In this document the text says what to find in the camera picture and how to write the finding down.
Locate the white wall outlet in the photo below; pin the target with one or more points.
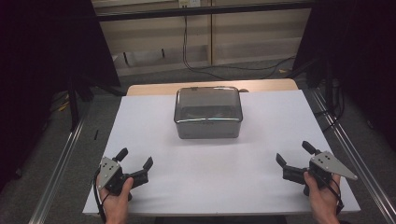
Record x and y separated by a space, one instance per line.
189 3

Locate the black metal stand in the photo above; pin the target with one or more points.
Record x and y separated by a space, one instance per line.
328 84
73 105

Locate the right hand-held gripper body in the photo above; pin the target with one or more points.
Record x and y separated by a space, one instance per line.
327 163

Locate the metal floor rail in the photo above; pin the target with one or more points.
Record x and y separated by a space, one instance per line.
59 174
358 149

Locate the clear grey storage box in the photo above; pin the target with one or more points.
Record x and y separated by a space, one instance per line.
208 130

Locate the yellow floor item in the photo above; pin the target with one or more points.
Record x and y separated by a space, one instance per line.
63 106

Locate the white table sheet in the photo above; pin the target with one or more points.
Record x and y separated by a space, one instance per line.
211 174

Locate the person's left hand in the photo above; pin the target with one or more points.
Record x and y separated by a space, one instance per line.
115 207

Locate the person's right hand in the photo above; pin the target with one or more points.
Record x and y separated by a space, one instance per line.
323 202

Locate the wooden table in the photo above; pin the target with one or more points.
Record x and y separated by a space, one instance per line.
155 88

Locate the black curtain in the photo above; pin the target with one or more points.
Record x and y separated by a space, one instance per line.
367 46
37 62

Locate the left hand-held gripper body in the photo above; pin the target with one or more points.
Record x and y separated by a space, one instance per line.
109 169

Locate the black horizontal bar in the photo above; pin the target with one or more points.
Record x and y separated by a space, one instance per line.
202 11

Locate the clear grey box lid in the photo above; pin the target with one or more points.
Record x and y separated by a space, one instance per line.
208 104

